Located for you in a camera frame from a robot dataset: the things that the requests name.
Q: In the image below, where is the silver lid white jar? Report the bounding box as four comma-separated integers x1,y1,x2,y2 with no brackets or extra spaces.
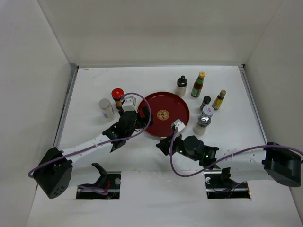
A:
98,98,115,121

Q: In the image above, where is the small dark spice jar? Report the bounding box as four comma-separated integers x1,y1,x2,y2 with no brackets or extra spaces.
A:
200,96,211,111

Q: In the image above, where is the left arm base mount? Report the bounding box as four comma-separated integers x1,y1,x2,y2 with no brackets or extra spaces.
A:
76,163,121,200

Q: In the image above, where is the yellow label small bottle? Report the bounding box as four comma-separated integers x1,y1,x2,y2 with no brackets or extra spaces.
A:
212,90,226,110

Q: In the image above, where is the red lid sauce jar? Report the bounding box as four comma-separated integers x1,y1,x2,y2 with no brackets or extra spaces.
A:
111,88,124,110

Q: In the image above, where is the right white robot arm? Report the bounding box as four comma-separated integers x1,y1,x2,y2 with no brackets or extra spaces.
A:
156,123,303,187

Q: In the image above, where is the clear dome salt grinder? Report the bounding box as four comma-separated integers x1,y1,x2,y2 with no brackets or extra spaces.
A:
193,114,211,136

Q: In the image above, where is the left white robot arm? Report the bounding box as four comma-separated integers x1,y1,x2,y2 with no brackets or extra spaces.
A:
28,93,152,199

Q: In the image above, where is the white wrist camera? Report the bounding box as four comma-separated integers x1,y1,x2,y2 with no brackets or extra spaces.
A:
174,119,186,133
122,96,137,112

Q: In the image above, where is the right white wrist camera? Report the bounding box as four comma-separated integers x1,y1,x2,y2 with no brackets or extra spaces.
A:
174,119,186,133

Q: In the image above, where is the round red lacquer tray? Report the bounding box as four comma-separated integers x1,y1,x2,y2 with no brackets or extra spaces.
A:
145,91,190,138

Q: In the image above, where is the white lid red label jar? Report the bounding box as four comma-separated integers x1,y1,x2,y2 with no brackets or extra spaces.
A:
202,105,214,117

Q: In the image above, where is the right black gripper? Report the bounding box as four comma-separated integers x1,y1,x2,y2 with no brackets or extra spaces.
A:
156,131,199,161

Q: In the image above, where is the black cap white bottle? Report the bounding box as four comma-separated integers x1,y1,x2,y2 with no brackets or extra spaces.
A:
175,75,187,97

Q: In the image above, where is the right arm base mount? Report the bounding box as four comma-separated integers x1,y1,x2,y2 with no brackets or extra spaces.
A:
204,168,250,199

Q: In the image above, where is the purple cable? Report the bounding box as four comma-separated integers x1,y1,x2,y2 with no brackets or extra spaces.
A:
169,127,303,177
27,92,152,178

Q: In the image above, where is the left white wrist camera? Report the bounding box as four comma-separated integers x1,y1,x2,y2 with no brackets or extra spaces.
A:
122,96,137,112

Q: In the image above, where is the red chili sauce bottle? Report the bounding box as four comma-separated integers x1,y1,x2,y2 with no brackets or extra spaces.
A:
191,71,205,98

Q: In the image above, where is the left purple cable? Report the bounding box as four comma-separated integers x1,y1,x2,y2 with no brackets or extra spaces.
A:
27,92,152,178

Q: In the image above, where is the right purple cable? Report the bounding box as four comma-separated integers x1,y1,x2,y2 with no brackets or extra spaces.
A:
169,127,303,177

